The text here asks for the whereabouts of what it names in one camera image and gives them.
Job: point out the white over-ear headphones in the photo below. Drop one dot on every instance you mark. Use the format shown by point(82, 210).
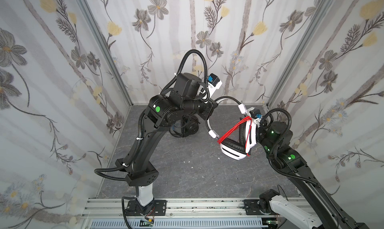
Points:
point(238, 142)

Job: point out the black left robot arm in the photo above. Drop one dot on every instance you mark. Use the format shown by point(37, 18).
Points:
point(187, 97)

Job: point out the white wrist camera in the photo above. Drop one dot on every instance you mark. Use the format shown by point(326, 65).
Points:
point(214, 84)
point(254, 114)

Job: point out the black over-ear headphones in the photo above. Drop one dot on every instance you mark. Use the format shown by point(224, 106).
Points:
point(189, 125)

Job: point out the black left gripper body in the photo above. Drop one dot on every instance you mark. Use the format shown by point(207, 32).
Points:
point(210, 108)

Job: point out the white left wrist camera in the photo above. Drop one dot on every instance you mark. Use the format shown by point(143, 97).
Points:
point(214, 84)

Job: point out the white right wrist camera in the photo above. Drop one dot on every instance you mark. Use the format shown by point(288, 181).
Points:
point(254, 114)

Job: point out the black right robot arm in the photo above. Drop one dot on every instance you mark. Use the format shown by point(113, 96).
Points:
point(287, 162)

